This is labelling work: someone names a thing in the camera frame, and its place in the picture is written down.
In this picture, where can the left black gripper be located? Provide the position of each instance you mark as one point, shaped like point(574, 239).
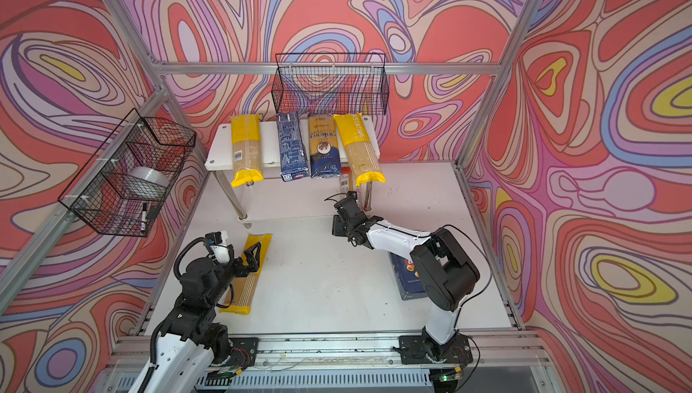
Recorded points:
point(251, 262)

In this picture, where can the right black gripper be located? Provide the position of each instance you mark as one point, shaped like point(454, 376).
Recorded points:
point(337, 226)

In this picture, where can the dark blue spaghetti bag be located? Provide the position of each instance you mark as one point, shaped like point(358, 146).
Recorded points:
point(325, 160)

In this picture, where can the blue spaghetti box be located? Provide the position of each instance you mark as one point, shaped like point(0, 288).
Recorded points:
point(294, 164)

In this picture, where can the blue Barilla pasta box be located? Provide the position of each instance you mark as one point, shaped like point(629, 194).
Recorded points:
point(406, 278)

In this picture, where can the yellow spaghetti bag long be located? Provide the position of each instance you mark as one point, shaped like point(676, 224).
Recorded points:
point(246, 150)

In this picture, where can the red spaghetti bag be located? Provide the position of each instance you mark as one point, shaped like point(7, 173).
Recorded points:
point(347, 185)

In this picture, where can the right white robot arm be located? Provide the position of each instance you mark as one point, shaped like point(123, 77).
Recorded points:
point(447, 273)

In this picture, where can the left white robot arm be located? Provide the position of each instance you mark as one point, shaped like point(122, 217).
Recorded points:
point(188, 341)

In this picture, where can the white shelf with metal legs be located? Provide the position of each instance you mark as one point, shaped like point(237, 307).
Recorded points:
point(220, 158)

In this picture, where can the black marker pen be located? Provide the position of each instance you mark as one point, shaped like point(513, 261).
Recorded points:
point(144, 222)

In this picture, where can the silver tape roll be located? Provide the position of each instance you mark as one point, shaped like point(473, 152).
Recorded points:
point(149, 175)

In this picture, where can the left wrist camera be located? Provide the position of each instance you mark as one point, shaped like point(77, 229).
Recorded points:
point(220, 247)

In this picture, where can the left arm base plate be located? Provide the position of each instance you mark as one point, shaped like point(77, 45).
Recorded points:
point(238, 352)

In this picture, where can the black wire basket back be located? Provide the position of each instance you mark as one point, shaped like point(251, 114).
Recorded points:
point(318, 83)

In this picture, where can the black wire basket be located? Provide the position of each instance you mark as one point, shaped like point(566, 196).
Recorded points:
point(318, 83)
point(110, 201)

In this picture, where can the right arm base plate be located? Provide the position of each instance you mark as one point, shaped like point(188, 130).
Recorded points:
point(422, 349)

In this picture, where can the black wire basket left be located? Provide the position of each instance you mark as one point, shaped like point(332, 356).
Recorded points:
point(110, 201)

